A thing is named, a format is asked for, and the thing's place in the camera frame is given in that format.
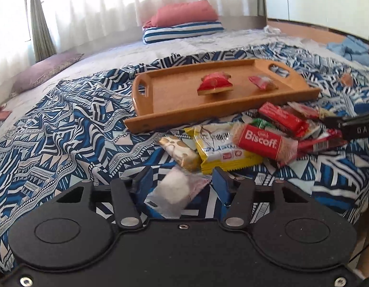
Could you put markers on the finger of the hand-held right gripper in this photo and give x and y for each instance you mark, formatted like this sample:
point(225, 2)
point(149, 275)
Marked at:
point(331, 121)

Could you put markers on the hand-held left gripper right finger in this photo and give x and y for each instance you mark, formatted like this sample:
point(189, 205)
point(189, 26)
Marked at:
point(222, 185)

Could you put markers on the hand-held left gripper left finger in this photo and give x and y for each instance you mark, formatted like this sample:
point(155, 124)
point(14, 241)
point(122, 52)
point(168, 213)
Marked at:
point(144, 181)

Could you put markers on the long dark red bar packet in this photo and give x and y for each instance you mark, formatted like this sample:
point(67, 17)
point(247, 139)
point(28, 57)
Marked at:
point(320, 145)

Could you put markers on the clear white snack packet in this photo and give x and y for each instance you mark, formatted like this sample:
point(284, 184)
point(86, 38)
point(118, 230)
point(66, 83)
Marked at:
point(172, 191)

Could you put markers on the gold dotted wafer packet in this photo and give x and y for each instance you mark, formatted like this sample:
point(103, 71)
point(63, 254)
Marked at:
point(180, 151)

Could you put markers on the red biscuit packet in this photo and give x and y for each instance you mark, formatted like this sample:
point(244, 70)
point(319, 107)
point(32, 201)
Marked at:
point(260, 143)

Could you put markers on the small red white packet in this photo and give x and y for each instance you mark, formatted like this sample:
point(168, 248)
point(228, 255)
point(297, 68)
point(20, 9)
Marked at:
point(262, 82)

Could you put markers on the glossy red snack packet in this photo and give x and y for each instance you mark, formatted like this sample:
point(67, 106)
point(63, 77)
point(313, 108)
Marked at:
point(215, 83)

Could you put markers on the flat red white packet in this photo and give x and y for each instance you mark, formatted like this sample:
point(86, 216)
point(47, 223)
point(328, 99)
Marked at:
point(304, 109)

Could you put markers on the yellow white biscuit packet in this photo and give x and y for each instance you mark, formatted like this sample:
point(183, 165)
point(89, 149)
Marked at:
point(220, 152)

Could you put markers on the small orange brown packet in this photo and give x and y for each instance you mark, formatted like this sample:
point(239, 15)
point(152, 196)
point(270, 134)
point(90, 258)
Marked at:
point(346, 79)

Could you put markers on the red chocolate bar packet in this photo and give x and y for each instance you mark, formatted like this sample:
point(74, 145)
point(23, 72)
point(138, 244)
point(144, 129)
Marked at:
point(281, 119)

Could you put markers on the green snack packet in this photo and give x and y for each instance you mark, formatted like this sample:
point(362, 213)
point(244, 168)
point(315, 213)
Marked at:
point(262, 123)

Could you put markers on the light blue cloth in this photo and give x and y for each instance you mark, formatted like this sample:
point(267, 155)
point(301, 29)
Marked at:
point(353, 49)

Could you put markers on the blue white patterned blanket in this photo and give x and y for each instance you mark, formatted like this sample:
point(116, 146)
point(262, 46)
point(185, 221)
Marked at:
point(53, 131)

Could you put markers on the white crumpled cloth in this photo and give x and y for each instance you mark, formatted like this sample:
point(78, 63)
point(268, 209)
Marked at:
point(272, 30)

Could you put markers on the bed with white sheet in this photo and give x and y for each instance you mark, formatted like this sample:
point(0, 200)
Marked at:
point(112, 56)

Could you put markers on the mauve pillow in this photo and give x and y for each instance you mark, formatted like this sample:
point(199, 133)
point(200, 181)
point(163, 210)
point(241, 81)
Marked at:
point(44, 68)

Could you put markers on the blue white striped pillow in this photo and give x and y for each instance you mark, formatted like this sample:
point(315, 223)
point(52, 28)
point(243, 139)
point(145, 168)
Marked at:
point(181, 31)

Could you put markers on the pink cloth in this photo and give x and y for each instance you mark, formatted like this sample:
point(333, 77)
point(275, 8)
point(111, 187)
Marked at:
point(0, 115)

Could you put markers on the pink red pillow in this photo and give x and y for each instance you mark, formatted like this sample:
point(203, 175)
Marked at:
point(184, 13)

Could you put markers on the white sheer curtain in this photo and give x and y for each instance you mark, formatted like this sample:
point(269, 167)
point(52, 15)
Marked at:
point(97, 6)

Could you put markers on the grey green curtain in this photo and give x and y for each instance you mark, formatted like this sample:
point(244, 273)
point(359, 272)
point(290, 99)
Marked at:
point(41, 30)

